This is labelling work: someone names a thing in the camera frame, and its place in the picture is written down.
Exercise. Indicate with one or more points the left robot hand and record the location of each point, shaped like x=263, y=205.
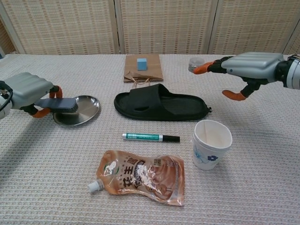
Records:
x=25, y=90

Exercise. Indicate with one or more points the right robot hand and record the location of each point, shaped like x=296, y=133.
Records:
x=253, y=65

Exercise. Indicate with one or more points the grey cleaning brush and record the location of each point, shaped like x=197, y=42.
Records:
x=61, y=103

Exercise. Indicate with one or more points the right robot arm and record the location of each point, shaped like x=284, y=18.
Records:
x=293, y=72

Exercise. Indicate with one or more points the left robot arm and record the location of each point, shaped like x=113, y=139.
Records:
x=3, y=105

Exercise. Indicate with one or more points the small clear round container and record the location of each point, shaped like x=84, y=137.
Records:
x=195, y=62

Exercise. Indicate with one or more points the round steel plate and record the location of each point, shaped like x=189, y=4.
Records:
x=86, y=105

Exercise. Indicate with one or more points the bamboo folding screen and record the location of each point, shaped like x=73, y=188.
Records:
x=164, y=25

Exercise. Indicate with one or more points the white woven tablecloth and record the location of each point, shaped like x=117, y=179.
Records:
x=246, y=164

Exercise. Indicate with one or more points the brown paper bag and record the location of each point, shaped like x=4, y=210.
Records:
x=152, y=75

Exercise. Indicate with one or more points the white floral paper cup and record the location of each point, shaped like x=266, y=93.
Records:
x=206, y=157

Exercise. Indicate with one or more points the blue foam cube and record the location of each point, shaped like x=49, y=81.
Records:
x=142, y=65

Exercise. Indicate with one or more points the black slipper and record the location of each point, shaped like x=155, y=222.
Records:
x=145, y=98

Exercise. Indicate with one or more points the green marker pen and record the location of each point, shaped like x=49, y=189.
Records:
x=145, y=136

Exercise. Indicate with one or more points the brown liquid spout pouch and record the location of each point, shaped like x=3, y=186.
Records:
x=143, y=175

